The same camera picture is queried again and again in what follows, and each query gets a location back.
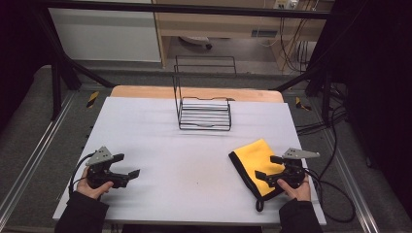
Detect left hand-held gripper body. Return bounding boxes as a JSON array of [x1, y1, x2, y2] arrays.
[[85, 146, 130, 190]]

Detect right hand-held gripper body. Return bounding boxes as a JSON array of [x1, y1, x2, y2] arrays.
[[267, 148, 321, 190]]

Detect yellow cloth with black trim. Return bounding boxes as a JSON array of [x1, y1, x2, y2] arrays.
[[227, 138, 288, 214]]

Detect person's right hand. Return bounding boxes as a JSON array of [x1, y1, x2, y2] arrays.
[[276, 176, 312, 203]]

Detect person's left hand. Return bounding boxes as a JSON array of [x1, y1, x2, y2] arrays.
[[76, 167, 115, 200]]

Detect white table mat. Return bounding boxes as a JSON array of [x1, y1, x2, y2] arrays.
[[52, 96, 327, 226]]

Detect white cabinet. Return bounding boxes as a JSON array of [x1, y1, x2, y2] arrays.
[[48, 0, 162, 63]]

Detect black curtain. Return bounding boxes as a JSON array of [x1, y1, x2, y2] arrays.
[[0, 0, 54, 134], [309, 0, 412, 212]]

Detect grey chair base with castor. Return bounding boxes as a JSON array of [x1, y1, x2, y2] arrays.
[[179, 35, 214, 50]]

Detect light wooden desk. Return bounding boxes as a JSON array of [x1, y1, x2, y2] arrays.
[[152, 0, 335, 71]]

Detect white power strip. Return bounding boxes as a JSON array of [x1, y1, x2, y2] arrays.
[[273, 0, 299, 11]]

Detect left hand-held gripper black cable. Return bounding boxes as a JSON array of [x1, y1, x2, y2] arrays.
[[68, 151, 98, 199]]

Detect hand-held gripper black cable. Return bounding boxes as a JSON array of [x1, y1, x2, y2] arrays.
[[304, 168, 357, 224], [68, 151, 98, 199]]

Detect right hand-held gripper black cable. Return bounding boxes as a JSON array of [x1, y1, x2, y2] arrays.
[[304, 168, 357, 224]]

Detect aluminium floor rail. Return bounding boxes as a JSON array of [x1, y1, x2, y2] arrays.
[[0, 91, 78, 221], [323, 128, 412, 233]]

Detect black floor cables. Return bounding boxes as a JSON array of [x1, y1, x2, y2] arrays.
[[295, 82, 349, 137]]

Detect black upright frame post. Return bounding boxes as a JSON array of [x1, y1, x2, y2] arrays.
[[51, 60, 63, 121], [322, 73, 333, 126]]

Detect black diagonal frame strut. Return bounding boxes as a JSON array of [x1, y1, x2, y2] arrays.
[[35, 9, 117, 89], [274, 66, 328, 93]]

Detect black wire rack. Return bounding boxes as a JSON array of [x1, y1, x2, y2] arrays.
[[172, 54, 238, 132]]

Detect bundle of black hanging cables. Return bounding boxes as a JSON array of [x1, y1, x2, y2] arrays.
[[279, 16, 317, 74]]

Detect black horizontal frame bar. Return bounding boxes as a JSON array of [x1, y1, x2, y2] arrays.
[[37, 0, 332, 20]]

